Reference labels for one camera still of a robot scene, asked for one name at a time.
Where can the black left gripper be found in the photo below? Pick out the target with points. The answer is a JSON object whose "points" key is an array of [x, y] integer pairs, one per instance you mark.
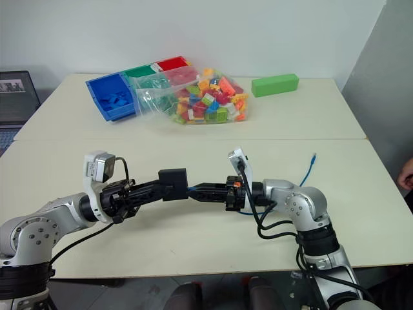
{"points": [[116, 201]]}

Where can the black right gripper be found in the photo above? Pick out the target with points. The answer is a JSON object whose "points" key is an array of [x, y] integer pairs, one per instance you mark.
{"points": [[234, 193]]}

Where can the small black box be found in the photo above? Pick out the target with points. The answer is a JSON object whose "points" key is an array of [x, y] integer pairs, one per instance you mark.
{"points": [[174, 184]]}

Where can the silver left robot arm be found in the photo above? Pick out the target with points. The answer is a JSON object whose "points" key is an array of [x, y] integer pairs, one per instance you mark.
{"points": [[35, 226]]}

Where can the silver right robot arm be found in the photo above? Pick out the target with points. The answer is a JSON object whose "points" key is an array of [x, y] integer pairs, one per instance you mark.
{"points": [[306, 206]]}

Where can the bystander bare hand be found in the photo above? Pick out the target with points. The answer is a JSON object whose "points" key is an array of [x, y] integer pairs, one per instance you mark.
{"points": [[407, 177]]}

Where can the clear bag of toy bricks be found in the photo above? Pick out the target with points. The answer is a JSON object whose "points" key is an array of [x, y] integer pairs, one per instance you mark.
{"points": [[206, 97]]}

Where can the blue toy brick pile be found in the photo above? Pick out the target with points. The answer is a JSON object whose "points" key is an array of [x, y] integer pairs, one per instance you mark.
{"points": [[116, 101]]}

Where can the dark rounded shape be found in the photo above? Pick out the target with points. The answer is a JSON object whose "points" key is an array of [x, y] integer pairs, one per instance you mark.
{"points": [[187, 297], [266, 294]]}

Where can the blue plastic bin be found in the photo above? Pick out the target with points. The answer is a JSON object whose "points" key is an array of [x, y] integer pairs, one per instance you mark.
{"points": [[109, 87]]}

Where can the green plastic bin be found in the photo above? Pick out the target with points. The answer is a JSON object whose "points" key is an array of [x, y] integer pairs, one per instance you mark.
{"points": [[140, 71]]}

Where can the green rectangular block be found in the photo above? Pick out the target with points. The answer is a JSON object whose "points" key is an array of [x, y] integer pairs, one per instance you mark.
{"points": [[274, 84]]}

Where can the red plastic bin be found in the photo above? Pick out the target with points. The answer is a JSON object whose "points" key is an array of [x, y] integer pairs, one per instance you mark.
{"points": [[171, 63]]}

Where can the dark laptop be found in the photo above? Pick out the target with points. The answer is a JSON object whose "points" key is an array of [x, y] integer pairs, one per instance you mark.
{"points": [[16, 97]]}

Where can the grey partition panel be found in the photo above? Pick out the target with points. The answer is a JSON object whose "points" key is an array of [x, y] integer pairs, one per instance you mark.
{"points": [[384, 80]]}

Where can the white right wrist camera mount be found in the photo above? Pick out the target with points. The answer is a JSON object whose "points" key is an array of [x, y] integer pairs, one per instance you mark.
{"points": [[239, 155]]}

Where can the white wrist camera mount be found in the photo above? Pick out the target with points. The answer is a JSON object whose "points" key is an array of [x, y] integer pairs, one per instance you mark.
{"points": [[239, 155], [93, 168]]}

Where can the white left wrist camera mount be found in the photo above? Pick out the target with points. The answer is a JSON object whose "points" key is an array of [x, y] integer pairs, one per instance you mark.
{"points": [[93, 168]]}

